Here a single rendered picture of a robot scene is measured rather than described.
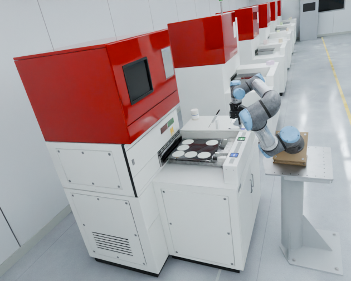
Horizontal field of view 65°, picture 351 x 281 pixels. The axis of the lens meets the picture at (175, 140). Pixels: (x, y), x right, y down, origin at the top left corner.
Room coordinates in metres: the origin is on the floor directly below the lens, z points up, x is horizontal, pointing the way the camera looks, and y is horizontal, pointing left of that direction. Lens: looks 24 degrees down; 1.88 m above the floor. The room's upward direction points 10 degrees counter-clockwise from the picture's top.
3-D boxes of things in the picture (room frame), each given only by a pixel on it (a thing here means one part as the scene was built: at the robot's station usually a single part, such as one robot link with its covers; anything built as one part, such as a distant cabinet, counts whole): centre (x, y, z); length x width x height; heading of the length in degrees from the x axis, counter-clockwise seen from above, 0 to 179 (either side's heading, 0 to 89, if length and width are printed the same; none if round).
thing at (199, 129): (2.30, -0.41, 0.89); 0.62 x 0.35 x 0.14; 63
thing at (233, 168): (1.78, -0.44, 0.89); 0.55 x 0.09 x 0.14; 153
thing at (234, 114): (1.90, -0.48, 1.20); 0.09 x 0.08 x 0.12; 61
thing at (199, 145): (2.01, -0.15, 0.90); 0.34 x 0.34 x 0.01; 63
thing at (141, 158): (1.94, 0.14, 1.02); 0.82 x 0.03 x 0.40; 153
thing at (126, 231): (2.09, 0.44, 0.41); 0.82 x 0.71 x 0.82; 153
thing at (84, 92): (2.08, 0.42, 1.52); 0.81 x 0.75 x 0.59; 153
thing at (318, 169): (1.70, -0.83, 0.75); 0.45 x 0.44 x 0.13; 61
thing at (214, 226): (2.03, -0.28, 0.41); 0.97 x 0.64 x 0.82; 153
